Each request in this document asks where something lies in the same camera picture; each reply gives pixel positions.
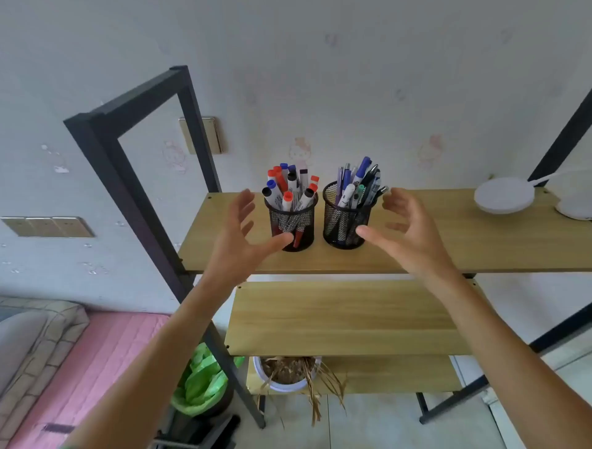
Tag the person's right hand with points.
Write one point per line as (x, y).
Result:
(416, 245)

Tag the person's left hand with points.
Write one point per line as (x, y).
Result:
(236, 250)

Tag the pile of assorted pens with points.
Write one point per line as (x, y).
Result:
(287, 203)

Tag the black mesh cup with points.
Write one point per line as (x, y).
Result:
(303, 222)
(337, 226)

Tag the person's right forearm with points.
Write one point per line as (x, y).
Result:
(508, 370)

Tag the person's left forearm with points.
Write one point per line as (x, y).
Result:
(152, 370)

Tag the long wooden shelf board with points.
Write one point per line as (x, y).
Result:
(462, 240)

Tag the medium wooden shelf board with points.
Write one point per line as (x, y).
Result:
(342, 319)

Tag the dried brown plant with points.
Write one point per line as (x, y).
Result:
(289, 370)

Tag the low wooden shelf board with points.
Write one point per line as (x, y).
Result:
(393, 374)

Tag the green plastic bag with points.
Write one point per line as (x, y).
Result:
(199, 384)

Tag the white plant pot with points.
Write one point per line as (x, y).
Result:
(282, 387)

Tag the black waste bin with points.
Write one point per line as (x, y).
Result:
(224, 400)

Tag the pink mattress sheet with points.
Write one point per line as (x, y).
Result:
(92, 361)

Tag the grey plaid quilt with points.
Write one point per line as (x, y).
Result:
(27, 342)

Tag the gold single switch plate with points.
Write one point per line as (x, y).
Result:
(210, 136)

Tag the black metal shelf frame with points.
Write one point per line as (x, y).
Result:
(122, 185)

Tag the gold triple switch plate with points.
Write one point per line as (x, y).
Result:
(46, 226)

